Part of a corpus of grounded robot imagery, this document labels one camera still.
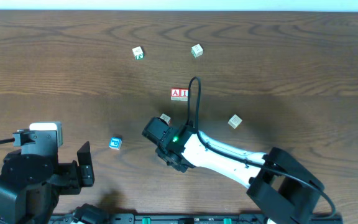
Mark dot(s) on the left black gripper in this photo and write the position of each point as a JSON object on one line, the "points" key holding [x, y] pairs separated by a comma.
{"points": [[81, 175]]}

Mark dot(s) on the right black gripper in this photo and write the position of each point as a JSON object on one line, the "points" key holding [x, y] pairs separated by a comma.
{"points": [[153, 131]]}

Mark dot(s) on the red letter A block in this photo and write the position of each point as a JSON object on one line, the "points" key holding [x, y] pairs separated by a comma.
{"points": [[175, 94]]}

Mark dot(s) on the red letter I block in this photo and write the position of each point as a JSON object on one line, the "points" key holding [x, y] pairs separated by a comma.
{"points": [[183, 94]]}

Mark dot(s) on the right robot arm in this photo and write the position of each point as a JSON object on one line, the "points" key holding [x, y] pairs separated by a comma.
{"points": [[277, 183]]}

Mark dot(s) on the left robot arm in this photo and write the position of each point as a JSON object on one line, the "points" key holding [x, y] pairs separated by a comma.
{"points": [[32, 179]]}

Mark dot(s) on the blue picture wooden block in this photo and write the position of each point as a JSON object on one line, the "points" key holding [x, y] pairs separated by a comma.
{"points": [[115, 143]]}

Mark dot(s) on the green-sided wooden block left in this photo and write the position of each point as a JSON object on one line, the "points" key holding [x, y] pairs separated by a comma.
{"points": [[138, 53]]}

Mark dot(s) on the green-sided wooden block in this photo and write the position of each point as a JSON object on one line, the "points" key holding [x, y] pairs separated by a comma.
{"points": [[197, 50], [138, 53]]}

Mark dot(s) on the plain letter B wooden block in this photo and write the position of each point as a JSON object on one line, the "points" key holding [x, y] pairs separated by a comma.
{"points": [[234, 121]]}

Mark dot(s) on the green-sided wooden block right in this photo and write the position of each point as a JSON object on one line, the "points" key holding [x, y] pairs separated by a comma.
{"points": [[197, 50]]}

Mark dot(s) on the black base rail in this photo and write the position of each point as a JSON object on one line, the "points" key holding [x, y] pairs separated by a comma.
{"points": [[89, 214]]}

